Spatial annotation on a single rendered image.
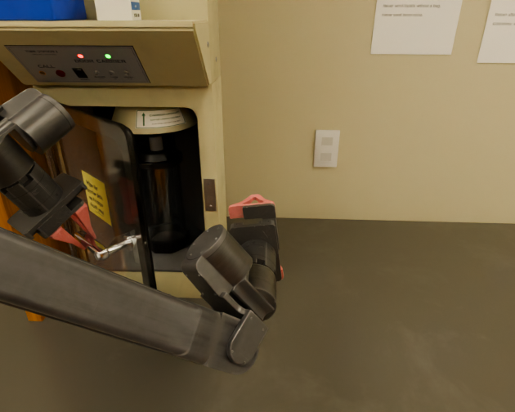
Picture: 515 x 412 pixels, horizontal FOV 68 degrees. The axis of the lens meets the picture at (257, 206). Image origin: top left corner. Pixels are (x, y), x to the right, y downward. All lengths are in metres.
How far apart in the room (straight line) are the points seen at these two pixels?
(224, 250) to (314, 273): 0.56
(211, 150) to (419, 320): 0.56
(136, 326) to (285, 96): 0.86
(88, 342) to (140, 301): 0.48
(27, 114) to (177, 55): 0.22
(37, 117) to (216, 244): 0.29
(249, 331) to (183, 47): 0.40
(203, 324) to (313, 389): 0.36
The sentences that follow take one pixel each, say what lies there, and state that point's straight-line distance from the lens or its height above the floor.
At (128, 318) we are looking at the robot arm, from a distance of 0.40.
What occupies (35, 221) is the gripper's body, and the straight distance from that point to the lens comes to 0.59.
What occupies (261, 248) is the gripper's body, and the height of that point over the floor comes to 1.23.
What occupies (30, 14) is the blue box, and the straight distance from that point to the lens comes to 0.67.
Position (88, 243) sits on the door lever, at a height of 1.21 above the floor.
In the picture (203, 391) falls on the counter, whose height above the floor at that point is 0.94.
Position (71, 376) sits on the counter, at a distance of 0.82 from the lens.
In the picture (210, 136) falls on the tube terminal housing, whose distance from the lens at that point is 0.72.
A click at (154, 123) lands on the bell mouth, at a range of 0.76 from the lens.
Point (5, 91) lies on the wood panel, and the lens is 0.84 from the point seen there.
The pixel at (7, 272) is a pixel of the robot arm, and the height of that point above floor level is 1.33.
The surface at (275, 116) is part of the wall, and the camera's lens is 1.14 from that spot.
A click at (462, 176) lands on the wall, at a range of 1.32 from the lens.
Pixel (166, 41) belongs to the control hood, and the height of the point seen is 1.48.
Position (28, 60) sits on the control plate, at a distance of 0.72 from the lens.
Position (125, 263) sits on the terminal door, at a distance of 0.68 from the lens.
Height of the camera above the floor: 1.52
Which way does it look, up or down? 27 degrees down
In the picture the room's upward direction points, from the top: straight up
